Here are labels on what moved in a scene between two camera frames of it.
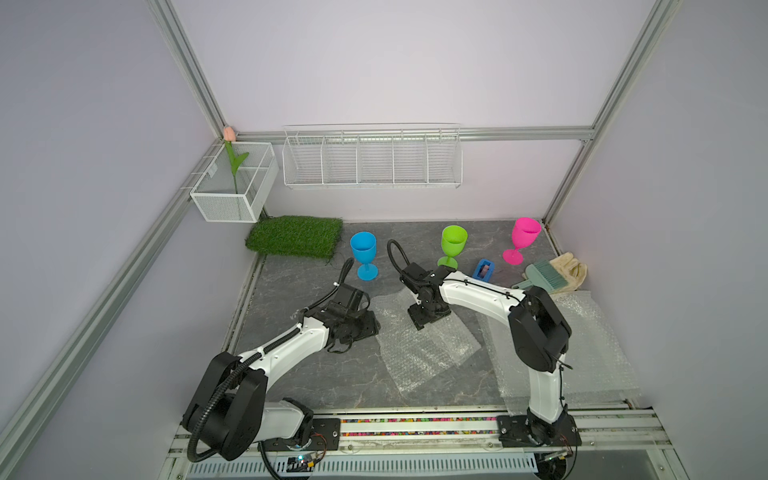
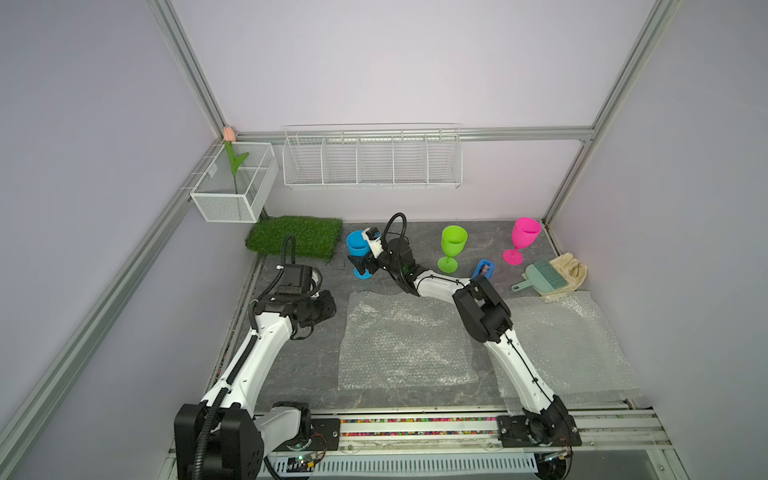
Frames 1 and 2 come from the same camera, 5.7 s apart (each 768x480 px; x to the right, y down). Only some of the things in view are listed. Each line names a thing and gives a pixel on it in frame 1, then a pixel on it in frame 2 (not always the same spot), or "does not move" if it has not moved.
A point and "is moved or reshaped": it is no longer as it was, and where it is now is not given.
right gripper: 417,319 -> 358,262
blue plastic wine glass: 364,247 does not move
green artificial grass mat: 314,237 does not move
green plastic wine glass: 453,240 does not move
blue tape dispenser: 484,270 does not move
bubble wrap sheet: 412,355 is moved or reshaped
